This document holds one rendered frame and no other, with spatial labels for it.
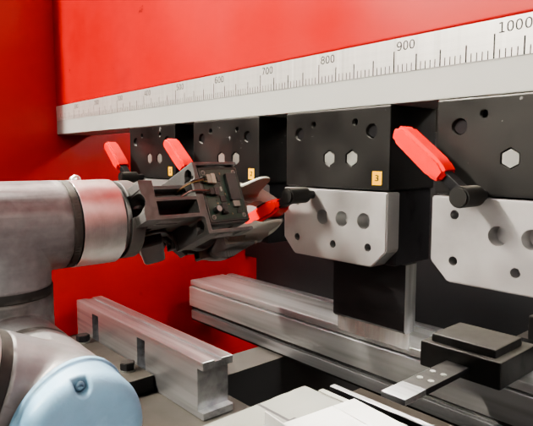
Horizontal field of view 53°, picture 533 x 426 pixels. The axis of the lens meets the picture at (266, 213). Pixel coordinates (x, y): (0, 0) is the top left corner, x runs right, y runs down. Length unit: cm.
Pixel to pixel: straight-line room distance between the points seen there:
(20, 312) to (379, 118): 37
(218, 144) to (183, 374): 39
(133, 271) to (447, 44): 105
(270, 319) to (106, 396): 83
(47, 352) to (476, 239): 35
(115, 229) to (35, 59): 87
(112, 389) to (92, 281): 104
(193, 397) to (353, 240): 45
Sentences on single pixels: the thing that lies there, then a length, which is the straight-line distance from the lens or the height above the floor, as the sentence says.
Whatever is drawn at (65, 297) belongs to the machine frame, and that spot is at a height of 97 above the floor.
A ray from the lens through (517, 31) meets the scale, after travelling 50.
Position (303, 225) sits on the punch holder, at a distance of 63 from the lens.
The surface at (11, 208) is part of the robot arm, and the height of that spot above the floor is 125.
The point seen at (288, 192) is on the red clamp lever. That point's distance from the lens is 58.
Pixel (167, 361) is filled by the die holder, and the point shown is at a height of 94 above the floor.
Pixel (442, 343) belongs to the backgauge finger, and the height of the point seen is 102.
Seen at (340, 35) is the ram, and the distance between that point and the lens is 61.
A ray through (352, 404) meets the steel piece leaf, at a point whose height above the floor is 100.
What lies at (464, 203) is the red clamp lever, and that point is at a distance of 46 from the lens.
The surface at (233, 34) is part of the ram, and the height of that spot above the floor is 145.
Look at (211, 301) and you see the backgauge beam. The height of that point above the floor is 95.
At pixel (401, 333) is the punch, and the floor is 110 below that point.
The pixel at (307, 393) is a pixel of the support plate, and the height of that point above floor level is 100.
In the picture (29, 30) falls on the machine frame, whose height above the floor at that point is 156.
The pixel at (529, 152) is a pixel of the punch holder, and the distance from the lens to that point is 48.
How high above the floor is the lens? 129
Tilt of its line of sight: 6 degrees down
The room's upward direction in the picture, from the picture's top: straight up
